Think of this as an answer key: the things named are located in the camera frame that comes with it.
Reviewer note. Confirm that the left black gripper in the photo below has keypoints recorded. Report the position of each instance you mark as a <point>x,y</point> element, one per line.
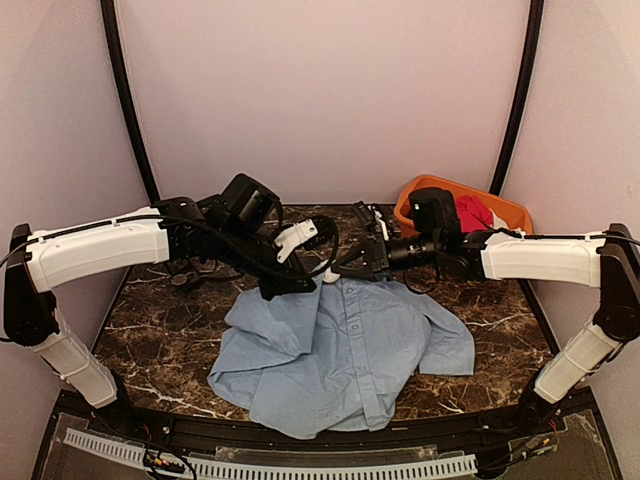
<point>287,281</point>

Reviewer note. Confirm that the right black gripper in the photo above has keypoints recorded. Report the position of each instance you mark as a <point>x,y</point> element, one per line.
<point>376,259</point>

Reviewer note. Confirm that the round white brooch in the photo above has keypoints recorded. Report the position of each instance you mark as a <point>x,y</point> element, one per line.
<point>330,277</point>

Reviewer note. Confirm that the light blue button shirt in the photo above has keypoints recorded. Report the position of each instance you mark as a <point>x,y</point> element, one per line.
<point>336,358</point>

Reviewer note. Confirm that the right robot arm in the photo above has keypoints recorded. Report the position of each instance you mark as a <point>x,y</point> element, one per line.
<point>607,261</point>

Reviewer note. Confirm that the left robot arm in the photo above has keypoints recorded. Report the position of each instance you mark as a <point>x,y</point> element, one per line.
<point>242,227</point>

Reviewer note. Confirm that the red and white clothes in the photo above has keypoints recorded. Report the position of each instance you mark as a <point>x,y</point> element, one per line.
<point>474,215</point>

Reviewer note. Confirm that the orange plastic basin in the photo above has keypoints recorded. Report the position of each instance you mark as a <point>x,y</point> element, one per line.
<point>514,214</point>

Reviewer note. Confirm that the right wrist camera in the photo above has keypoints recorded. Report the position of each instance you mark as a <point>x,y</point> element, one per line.
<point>374,220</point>

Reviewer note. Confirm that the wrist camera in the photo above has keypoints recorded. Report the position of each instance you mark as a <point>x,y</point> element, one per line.
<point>308,234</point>
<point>374,220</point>

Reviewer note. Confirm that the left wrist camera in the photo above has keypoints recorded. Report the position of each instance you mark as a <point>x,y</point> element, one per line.
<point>308,234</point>

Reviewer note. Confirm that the white slotted cable duct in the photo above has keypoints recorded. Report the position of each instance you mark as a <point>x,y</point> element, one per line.
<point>242,463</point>

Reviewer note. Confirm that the black front rail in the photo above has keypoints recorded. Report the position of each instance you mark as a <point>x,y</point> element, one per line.
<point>572,438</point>

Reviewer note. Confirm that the right black frame post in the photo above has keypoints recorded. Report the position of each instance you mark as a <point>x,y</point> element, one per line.
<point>521,91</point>

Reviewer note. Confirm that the black frame post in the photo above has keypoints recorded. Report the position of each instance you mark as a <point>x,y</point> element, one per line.
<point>128,109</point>
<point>521,91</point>

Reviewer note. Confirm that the left black frame post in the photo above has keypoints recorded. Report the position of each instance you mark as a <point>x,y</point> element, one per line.
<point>128,109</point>

